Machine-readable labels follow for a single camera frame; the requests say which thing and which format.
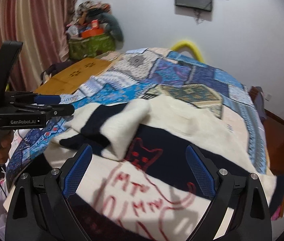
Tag person's left hand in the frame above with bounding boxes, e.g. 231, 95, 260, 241
0, 131, 14, 164

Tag wooden lap table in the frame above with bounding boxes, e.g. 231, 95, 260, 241
34, 58, 111, 95

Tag grey blue bag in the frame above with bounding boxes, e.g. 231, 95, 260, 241
249, 87, 267, 124

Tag yellow curved tube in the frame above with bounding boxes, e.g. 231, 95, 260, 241
171, 40, 205, 63

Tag blue patchwork bed quilt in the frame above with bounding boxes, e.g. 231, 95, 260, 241
5, 48, 268, 187

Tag striped pink beige curtain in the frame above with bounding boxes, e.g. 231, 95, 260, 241
0, 0, 77, 91

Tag green fabric storage basket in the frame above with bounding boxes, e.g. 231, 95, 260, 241
68, 33, 116, 60

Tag white and navy knit sweater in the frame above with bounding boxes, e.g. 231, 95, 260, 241
44, 95, 284, 240

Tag pile of clothes and boxes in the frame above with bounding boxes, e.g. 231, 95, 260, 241
66, 1, 124, 42

